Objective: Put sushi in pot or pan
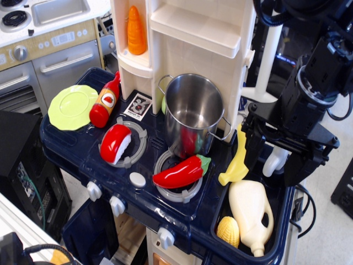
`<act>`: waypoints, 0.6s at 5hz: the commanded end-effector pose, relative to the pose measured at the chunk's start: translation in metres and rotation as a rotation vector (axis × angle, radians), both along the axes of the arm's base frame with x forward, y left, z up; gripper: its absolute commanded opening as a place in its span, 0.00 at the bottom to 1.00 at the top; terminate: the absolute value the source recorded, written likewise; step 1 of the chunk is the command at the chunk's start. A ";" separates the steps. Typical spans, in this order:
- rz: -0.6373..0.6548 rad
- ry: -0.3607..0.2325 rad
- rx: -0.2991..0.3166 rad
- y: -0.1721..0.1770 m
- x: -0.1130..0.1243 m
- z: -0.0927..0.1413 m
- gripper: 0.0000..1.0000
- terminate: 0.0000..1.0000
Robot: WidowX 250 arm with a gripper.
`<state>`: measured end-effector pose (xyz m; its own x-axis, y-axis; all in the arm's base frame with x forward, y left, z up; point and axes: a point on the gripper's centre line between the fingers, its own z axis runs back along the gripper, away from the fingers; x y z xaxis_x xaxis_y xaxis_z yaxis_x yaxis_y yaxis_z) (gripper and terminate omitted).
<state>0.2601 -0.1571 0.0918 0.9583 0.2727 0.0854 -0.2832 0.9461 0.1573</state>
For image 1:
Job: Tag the white round stove button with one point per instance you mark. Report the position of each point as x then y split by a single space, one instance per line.
137 180

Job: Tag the stainless steel pot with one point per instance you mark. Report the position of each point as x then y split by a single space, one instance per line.
193 114

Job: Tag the red white toy sushi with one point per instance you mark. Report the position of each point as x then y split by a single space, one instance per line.
114 143

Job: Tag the white right stove knob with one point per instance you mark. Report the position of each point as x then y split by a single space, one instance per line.
166 238

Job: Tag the white stove knob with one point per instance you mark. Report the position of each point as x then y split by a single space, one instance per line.
166 238
117 206
94 191

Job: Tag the orange toy carrot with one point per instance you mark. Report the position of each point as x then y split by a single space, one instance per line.
136 39

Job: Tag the light green toy plate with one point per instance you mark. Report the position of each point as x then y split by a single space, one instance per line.
69 110

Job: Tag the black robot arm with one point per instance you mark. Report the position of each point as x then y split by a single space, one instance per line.
293 121

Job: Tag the white stand post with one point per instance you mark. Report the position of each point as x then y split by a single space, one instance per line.
267 38

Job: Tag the navy toy kitchen stove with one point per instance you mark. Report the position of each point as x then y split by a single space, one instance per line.
193 217

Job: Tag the white toy faucet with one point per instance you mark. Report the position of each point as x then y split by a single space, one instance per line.
275 161

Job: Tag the yellow toy corn cob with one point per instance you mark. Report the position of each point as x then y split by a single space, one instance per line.
228 231

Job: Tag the black computer case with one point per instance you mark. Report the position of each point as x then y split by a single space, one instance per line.
28 179

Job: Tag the white left stove knob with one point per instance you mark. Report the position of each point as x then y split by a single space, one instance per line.
94 191

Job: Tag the grey wooden toy kitchen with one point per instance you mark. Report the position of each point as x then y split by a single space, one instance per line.
45 47

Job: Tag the white middle stove knob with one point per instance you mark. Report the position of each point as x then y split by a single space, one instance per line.
117 206

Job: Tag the red toy ketchup bottle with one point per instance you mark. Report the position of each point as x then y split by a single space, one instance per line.
106 101

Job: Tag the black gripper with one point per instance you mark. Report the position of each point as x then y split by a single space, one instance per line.
308 150

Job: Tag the cream toy kitchen shelf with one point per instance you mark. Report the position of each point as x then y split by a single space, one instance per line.
209 38

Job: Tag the cream toy jug bottle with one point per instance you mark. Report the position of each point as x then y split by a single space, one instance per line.
252 211

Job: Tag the yellow toy banana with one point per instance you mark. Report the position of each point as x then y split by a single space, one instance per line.
236 170

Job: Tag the red toy chili pepper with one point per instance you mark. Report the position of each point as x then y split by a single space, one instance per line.
187 172

